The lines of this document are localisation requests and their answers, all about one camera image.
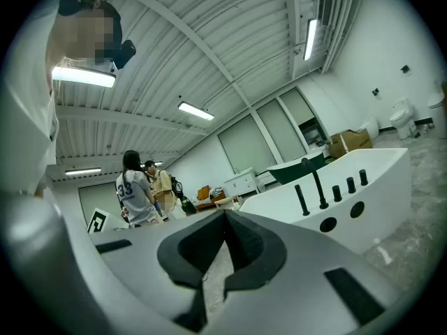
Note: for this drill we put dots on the person's white shirt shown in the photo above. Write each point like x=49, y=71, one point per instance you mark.
x=24, y=100

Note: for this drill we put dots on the dark glass cabinet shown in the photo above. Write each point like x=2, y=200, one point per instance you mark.
x=311, y=133

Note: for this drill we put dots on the white vanity cabinet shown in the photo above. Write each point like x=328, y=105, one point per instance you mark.
x=241, y=183

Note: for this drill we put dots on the white toilet with tank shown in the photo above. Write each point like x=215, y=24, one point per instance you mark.
x=401, y=119

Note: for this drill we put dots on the orange sofa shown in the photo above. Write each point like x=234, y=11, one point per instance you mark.
x=206, y=197

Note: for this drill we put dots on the large open cardboard box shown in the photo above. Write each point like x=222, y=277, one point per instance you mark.
x=349, y=143

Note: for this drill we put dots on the ceiling strip light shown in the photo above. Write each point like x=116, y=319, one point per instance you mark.
x=84, y=76
x=195, y=111
x=82, y=171
x=309, y=39

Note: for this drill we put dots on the black handheld shower wand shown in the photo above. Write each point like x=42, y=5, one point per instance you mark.
x=300, y=197

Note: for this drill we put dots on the black wall bracket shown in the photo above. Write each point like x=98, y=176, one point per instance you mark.
x=375, y=92
x=405, y=69

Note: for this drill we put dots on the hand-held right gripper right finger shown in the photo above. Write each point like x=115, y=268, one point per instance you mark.
x=297, y=284

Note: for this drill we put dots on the frosted glass window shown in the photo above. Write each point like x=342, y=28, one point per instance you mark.
x=297, y=106
x=246, y=145
x=281, y=129

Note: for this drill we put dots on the black curved faucet spout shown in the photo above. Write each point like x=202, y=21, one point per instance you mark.
x=316, y=180

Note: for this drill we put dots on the white rectangular bathtub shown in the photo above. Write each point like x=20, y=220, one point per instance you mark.
x=380, y=201

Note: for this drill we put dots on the dark green oval bathtub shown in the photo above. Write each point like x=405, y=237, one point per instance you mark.
x=297, y=173

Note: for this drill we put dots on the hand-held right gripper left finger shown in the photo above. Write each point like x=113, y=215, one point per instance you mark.
x=132, y=274

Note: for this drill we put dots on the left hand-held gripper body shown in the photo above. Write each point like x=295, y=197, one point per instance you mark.
x=99, y=222

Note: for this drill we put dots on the black backpack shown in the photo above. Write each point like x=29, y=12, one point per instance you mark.
x=179, y=188

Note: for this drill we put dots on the black head camera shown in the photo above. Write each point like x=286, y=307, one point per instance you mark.
x=124, y=53

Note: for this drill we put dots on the person's head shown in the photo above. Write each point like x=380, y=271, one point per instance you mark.
x=77, y=37

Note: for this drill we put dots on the black round faucet knob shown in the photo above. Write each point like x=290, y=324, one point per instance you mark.
x=363, y=177
x=337, y=194
x=351, y=185

